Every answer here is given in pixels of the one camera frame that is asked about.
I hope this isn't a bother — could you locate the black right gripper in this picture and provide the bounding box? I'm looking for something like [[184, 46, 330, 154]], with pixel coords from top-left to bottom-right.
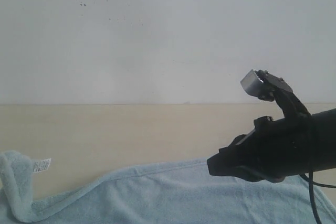
[[207, 115, 313, 183]]

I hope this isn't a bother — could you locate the light blue fluffy towel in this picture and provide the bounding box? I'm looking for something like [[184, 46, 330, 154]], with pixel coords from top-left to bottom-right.
[[0, 150, 336, 224]]

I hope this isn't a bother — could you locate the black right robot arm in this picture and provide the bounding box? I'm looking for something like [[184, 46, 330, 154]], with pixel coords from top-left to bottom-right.
[[207, 109, 335, 183]]

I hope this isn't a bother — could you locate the white towel care label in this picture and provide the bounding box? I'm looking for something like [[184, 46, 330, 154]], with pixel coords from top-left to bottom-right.
[[33, 158, 51, 173]]

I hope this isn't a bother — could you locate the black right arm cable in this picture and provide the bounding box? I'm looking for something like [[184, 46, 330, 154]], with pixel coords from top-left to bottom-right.
[[300, 171, 336, 224]]

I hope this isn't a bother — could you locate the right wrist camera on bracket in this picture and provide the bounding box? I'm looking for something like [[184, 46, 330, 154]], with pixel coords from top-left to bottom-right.
[[240, 69, 311, 119]]

